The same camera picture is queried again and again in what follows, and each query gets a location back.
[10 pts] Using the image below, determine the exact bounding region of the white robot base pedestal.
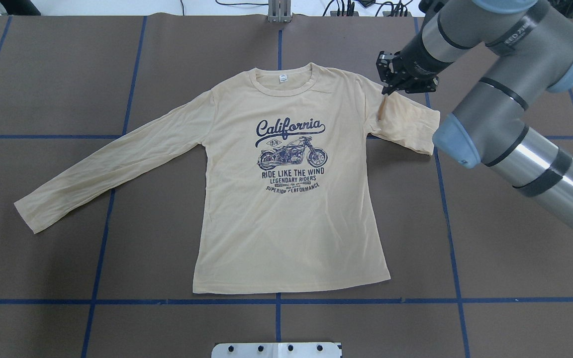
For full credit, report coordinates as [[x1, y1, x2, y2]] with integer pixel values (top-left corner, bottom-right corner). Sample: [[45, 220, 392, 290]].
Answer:
[[211, 342, 343, 358]]

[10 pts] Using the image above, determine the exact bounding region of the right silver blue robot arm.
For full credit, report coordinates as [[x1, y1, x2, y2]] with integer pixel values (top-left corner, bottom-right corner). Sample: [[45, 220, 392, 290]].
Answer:
[[376, 0, 573, 229]]

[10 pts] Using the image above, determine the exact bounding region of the beige long-sleeve printed shirt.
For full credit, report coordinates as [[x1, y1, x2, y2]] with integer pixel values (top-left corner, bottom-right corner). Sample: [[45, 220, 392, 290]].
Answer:
[[14, 63, 440, 294]]

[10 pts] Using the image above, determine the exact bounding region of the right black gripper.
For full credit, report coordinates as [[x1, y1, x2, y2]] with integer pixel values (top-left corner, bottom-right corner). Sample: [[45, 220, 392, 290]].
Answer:
[[376, 51, 438, 95]]

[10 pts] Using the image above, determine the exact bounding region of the aluminium frame post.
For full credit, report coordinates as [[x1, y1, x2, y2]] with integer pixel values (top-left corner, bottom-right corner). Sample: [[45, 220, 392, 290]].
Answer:
[[268, 0, 292, 23]]

